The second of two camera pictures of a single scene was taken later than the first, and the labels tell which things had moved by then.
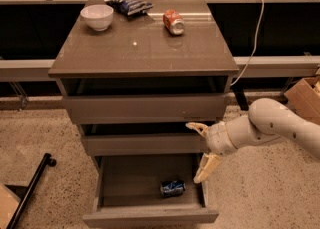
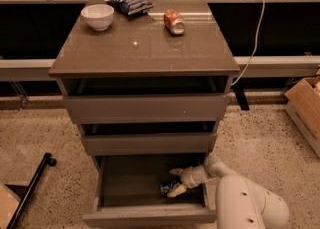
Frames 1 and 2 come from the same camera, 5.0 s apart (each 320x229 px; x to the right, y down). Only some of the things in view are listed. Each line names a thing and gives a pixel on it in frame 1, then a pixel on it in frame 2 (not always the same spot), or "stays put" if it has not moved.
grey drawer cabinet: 135,72 stays put
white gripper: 218,138 to 191,177
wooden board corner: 9,202 stays put
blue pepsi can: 172,188 stays put
